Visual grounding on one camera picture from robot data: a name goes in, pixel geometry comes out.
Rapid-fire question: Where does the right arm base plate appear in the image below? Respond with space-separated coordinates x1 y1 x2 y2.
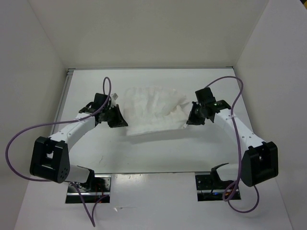
195 172 232 202

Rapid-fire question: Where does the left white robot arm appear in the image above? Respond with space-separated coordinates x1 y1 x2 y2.
30 93 128 192

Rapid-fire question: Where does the white pleated skirt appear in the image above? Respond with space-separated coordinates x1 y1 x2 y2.
123 86 188 136

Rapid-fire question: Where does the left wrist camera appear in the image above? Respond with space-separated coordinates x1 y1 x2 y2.
111 93 118 102

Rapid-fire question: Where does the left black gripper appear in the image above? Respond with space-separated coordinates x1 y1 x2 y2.
102 104 128 128

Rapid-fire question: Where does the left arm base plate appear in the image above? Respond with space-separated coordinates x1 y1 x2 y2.
65 174 112 204

